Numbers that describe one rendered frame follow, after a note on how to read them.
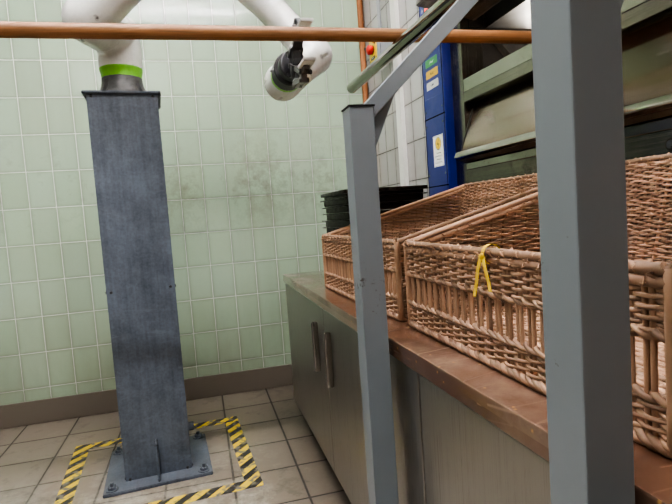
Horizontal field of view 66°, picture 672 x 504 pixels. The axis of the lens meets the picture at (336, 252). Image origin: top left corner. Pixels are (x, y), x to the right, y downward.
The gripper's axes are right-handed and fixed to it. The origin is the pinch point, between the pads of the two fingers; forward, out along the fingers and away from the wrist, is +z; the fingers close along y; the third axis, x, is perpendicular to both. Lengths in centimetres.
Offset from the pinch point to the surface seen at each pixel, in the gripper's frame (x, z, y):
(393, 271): -7, 30, 52
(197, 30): 24.7, 7.5, 0.4
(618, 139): 1, 92, 37
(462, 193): -51, -23, 37
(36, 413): 100, -117, 114
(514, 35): -51, 7, 0
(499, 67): -56, -7, 3
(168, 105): 36, -118, -12
